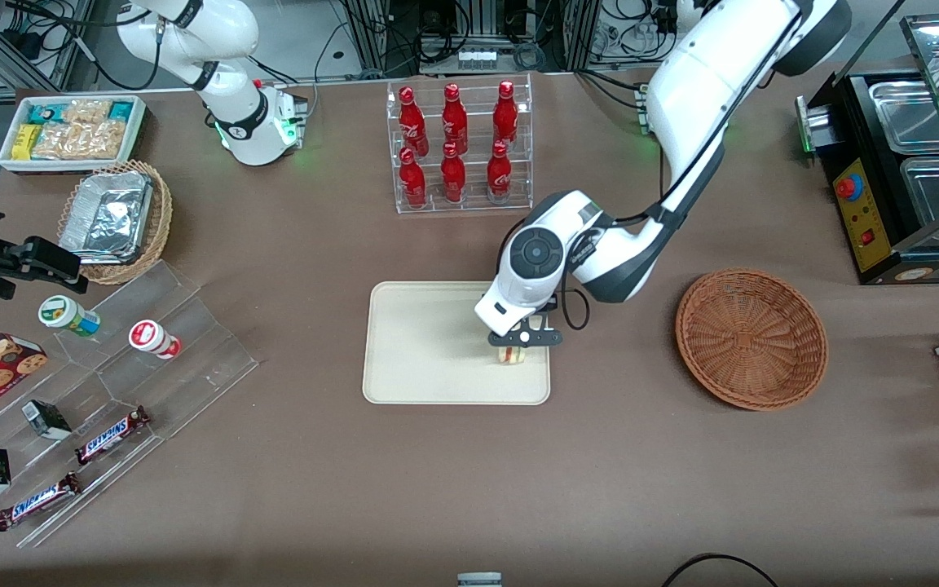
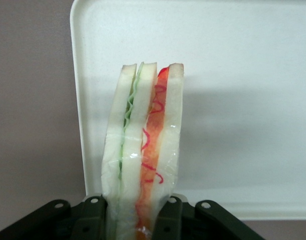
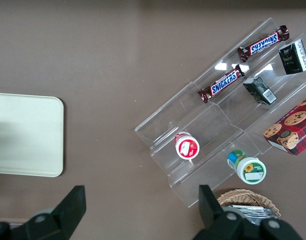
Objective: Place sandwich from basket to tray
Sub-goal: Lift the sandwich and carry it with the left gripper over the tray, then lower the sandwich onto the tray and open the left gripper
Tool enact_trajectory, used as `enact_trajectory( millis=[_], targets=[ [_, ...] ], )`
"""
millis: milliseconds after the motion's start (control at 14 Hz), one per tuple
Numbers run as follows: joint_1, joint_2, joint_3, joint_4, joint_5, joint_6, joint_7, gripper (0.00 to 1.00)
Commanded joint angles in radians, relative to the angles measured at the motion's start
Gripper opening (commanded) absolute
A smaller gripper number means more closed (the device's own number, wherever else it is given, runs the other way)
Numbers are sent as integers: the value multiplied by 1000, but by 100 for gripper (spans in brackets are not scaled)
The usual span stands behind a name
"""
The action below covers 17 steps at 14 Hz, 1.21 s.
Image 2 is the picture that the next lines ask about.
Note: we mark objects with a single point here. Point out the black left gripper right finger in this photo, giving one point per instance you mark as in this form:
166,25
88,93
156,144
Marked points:
207,220

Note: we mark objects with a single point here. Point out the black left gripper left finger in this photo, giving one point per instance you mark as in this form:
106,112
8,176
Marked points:
55,220

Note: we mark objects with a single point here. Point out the triangle sandwich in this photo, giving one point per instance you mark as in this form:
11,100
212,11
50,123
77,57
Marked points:
142,150

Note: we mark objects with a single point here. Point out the cream plastic tray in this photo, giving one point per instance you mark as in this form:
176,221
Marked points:
243,75

